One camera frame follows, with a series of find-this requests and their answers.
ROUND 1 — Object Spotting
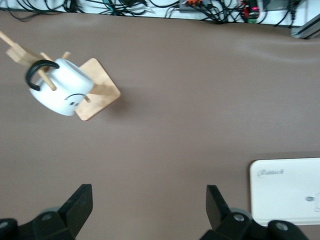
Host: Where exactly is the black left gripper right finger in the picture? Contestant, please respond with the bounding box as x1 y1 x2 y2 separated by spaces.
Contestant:
199 184 253 240

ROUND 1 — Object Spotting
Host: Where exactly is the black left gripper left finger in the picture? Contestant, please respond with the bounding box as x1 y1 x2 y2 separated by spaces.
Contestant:
17 183 94 240

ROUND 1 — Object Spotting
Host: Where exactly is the white smiley mug black handle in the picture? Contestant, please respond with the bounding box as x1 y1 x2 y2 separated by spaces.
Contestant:
24 57 95 117

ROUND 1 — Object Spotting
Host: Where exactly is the cream rectangular tray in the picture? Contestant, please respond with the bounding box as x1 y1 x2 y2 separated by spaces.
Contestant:
249 157 320 227

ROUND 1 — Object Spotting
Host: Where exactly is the wooden mug rack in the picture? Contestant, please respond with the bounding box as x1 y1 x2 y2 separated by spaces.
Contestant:
0 30 122 122

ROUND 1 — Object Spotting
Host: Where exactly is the small circuit board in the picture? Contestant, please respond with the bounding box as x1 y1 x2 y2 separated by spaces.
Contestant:
240 0 261 24

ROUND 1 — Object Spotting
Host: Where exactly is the grey hub with orange plugs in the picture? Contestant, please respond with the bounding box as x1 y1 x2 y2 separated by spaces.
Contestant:
179 0 214 14

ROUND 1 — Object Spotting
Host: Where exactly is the black cable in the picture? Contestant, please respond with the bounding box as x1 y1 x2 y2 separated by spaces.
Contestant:
0 4 68 22
259 1 298 28
204 4 242 25

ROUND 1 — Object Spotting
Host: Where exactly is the grey aluminium frame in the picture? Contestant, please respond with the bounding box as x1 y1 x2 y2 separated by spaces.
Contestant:
289 15 320 40

